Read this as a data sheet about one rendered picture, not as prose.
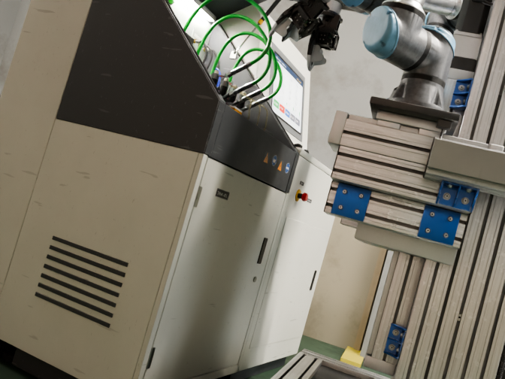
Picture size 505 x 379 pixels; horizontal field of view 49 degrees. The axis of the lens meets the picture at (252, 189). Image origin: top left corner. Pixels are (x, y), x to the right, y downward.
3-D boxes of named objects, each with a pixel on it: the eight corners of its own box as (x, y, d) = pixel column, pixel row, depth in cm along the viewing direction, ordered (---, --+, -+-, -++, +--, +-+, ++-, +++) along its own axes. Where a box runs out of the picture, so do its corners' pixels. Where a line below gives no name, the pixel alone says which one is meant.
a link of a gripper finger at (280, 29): (271, 43, 184) (294, 25, 181) (263, 30, 186) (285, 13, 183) (275, 46, 186) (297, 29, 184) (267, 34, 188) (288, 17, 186)
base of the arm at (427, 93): (440, 128, 154) (449, 94, 154) (444, 114, 139) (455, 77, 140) (386, 116, 158) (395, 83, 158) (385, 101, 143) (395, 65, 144)
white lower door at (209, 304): (140, 393, 153) (209, 157, 157) (134, 389, 154) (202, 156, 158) (239, 365, 211) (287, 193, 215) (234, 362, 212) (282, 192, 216)
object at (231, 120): (210, 156, 158) (226, 104, 159) (198, 153, 160) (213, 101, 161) (285, 192, 214) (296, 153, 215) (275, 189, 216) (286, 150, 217)
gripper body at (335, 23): (329, 44, 192) (339, 11, 193) (306, 41, 196) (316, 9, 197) (335, 53, 199) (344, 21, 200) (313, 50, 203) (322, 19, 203)
